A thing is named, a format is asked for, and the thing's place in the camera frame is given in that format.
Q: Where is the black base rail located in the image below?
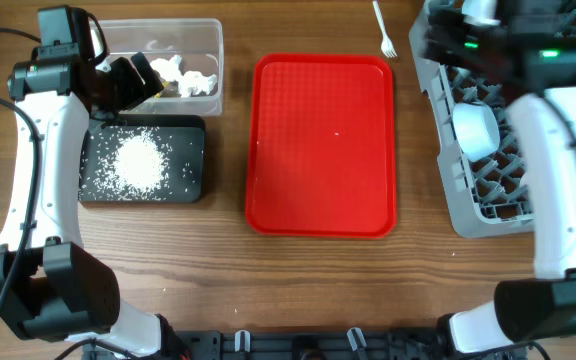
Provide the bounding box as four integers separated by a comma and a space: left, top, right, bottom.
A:
81, 327, 527, 360

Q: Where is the pile of white rice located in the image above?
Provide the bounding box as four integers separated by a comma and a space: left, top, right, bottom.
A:
80, 127, 194, 201

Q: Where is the red serving tray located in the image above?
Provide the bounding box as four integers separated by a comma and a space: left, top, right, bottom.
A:
245, 53, 397, 239

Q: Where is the white plastic fork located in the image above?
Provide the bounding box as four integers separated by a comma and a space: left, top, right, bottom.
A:
372, 0, 398, 59

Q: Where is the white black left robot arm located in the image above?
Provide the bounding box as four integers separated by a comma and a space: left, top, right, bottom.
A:
0, 5, 183, 359

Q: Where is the white napkin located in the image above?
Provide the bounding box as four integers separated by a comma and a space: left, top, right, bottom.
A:
177, 71, 218, 98

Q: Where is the grey dishwasher rack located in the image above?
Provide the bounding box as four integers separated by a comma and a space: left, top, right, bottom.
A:
408, 0, 576, 239

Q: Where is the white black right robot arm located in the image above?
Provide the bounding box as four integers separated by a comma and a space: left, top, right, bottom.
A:
422, 1, 576, 359

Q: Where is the black tray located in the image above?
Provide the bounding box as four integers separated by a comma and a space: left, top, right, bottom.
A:
77, 114, 207, 204

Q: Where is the light blue bowl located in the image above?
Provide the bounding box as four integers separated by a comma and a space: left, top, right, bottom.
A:
452, 103, 500, 162

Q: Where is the clear plastic bin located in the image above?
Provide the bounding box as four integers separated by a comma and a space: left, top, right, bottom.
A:
98, 18, 224, 117

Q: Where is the white tissue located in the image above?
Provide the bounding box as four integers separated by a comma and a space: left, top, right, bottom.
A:
150, 55, 182, 82

